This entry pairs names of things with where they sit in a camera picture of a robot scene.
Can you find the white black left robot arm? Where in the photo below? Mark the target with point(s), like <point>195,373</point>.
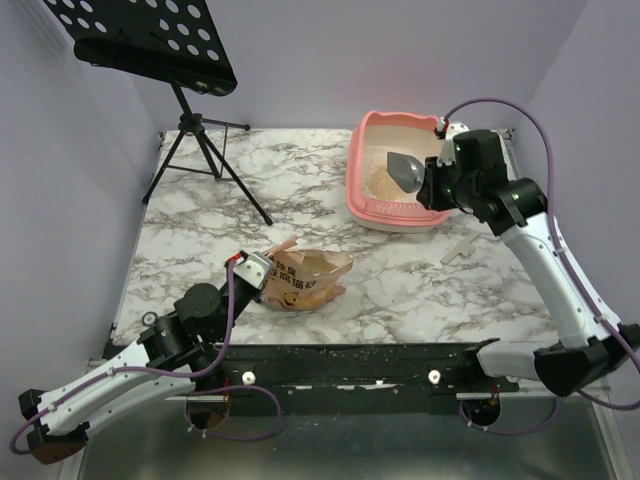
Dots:
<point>180,353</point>

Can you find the small white plastic bracket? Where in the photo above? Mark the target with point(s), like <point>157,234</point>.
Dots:
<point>463,248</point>

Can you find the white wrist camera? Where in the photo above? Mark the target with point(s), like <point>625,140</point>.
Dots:
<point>255,268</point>
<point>445,131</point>

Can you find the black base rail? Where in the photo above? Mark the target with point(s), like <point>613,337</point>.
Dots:
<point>352,379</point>

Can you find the beige cat litter bag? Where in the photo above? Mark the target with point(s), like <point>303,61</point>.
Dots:
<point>304,279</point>

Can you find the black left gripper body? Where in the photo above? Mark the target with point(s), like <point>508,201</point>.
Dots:
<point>242,299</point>

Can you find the small round black disc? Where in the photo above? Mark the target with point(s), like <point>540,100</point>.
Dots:
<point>149,318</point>

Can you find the black perforated music stand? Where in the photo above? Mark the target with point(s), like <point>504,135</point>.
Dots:
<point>174,42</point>

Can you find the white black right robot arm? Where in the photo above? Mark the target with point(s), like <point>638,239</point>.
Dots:
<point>470,174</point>

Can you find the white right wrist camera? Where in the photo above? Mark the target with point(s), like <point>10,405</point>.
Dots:
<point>445,131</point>

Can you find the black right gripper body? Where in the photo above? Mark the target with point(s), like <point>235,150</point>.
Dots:
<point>430,183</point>

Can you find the pink plastic litter box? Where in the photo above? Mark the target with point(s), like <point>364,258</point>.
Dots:
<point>378,134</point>

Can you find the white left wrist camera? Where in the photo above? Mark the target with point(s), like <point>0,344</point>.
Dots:
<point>255,268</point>

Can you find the tan cat litter pile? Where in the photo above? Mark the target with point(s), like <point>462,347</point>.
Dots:
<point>381,186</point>

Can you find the silver metal scoop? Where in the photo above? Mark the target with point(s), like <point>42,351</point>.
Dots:
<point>406,171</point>

